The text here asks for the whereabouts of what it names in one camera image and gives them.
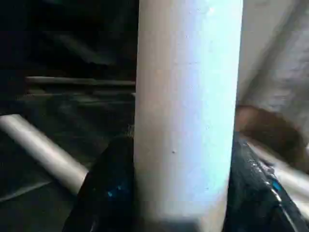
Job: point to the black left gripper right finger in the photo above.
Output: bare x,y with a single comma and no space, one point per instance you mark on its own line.
253,193

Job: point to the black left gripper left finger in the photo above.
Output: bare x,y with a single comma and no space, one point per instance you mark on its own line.
108,188

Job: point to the white plastic table leg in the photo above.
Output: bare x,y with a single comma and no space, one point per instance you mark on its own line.
43,152
186,108

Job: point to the black mat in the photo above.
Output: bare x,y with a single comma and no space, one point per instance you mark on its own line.
72,116

